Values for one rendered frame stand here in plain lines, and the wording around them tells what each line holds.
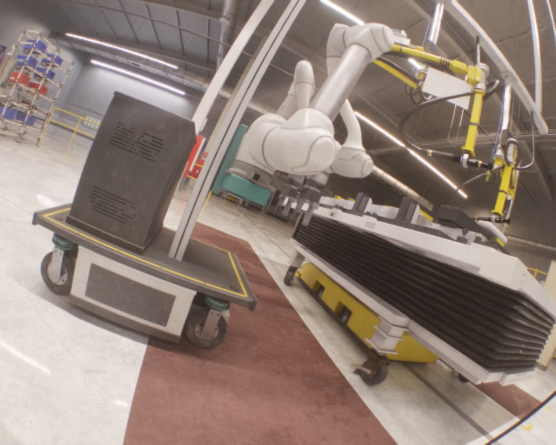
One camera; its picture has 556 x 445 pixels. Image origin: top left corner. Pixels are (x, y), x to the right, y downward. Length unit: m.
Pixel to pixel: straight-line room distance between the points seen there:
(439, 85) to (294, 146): 1.39
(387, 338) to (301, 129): 1.11
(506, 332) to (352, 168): 0.96
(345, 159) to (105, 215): 0.94
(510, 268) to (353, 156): 0.71
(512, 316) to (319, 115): 1.09
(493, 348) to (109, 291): 1.51
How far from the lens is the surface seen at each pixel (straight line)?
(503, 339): 1.29
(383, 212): 1.86
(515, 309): 1.28
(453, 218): 1.63
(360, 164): 1.06
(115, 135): 1.03
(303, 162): 0.79
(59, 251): 1.16
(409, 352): 2.11
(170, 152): 0.98
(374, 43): 1.14
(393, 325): 1.46
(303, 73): 1.64
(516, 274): 1.00
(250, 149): 0.96
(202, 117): 6.27
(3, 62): 0.45
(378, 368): 1.52
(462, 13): 3.28
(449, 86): 2.01
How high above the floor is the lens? 0.67
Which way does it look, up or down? 2 degrees down
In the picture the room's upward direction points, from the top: 23 degrees clockwise
